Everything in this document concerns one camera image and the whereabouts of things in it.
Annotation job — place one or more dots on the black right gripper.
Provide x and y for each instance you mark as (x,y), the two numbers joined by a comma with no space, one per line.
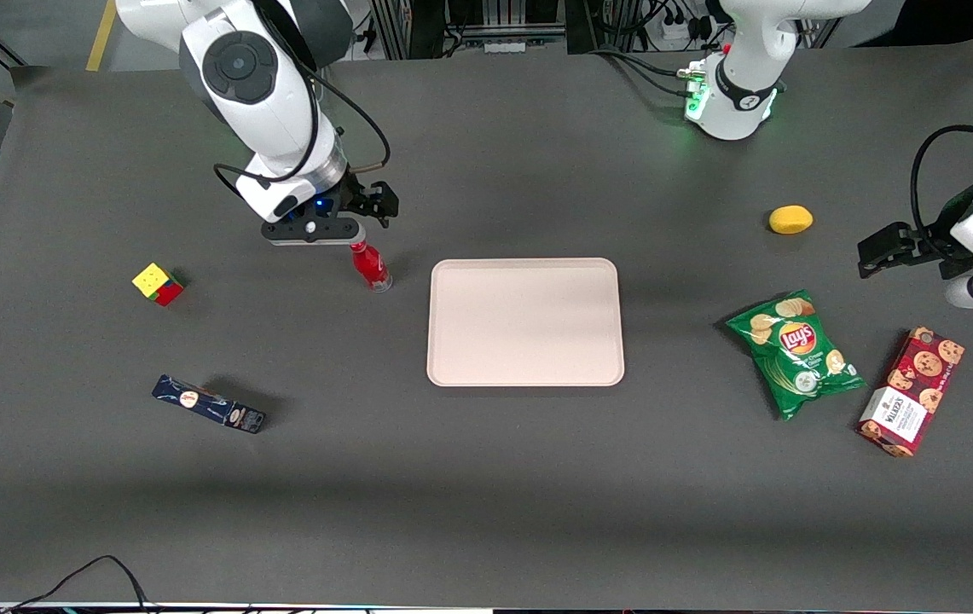
(364,201)

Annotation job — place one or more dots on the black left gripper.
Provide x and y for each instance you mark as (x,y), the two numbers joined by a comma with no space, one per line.
(932,243)

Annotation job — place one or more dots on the red coke bottle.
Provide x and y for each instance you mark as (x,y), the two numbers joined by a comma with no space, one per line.
(369,267)

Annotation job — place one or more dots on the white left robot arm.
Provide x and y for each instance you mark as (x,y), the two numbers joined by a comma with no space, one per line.
(750,51)

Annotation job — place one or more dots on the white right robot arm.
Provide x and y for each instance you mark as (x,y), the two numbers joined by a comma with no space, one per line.
(239,60)

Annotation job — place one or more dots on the beige plastic tray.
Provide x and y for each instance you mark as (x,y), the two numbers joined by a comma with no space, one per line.
(524,322)

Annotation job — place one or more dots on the yellow lemon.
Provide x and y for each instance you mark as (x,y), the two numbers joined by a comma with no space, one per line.
(790,220)

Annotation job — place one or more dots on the green chips bag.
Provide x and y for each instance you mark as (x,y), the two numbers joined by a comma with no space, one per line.
(797,354)

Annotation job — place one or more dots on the red cookie box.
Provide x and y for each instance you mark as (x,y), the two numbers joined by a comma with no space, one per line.
(911,392)

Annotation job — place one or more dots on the colourful puzzle cube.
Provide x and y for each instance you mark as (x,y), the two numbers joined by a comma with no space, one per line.
(159,284)

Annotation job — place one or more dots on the dark blue slim box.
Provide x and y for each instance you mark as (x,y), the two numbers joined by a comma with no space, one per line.
(209,404)

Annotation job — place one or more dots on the white power strip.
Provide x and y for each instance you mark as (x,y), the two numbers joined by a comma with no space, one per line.
(674,32)

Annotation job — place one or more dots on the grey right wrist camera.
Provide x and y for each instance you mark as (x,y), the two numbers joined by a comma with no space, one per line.
(307,232)

